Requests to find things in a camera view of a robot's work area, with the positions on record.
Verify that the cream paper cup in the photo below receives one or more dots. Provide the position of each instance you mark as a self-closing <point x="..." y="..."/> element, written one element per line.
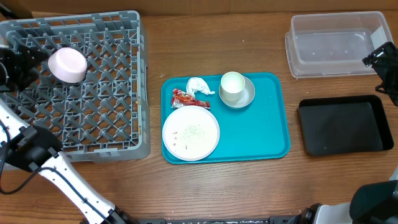
<point x="232" y="85"/>

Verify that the crumpled white tissue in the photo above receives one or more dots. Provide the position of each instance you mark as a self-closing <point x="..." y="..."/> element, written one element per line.
<point x="196" y="84"/>

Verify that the clear plastic bin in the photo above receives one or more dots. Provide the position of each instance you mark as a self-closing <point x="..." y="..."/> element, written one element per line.
<point x="334" y="44"/>

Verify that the grey plastic dish rack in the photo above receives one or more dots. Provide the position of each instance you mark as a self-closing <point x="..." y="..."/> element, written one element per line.
<point x="105" y="117"/>

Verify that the grey saucer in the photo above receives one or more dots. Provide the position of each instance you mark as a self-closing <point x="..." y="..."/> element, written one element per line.
<point x="247" y="96"/>

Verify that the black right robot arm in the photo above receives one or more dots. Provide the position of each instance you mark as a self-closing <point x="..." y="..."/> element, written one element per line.
<point x="371" y="203"/>

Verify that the large white plate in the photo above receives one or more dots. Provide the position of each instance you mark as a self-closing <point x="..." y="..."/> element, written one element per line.
<point x="191" y="133"/>

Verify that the red snack wrapper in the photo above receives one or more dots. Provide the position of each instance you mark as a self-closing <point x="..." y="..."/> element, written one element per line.
<point x="181" y="99"/>

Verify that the black tray bin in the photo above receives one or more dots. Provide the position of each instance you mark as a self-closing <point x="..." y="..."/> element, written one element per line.
<point x="342" y="125"/>

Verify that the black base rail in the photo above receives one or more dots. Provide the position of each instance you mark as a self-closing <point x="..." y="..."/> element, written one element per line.
<point x="269" y="220"/>

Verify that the teal serving tray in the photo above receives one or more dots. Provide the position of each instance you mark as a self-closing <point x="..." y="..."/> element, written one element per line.
<point x="257" y="131"/>

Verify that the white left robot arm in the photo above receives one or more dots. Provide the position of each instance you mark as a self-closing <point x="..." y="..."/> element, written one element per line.
<point x="38" y="151"/>

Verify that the small pink bowl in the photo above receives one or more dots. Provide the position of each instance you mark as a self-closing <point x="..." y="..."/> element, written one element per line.
<point x="68" y="65"/>

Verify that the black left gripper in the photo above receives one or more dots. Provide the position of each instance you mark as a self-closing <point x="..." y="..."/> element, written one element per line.
<point x="27" y="62"/>

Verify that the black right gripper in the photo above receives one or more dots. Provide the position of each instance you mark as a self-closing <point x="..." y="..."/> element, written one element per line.
<point x="382" y="66"/>

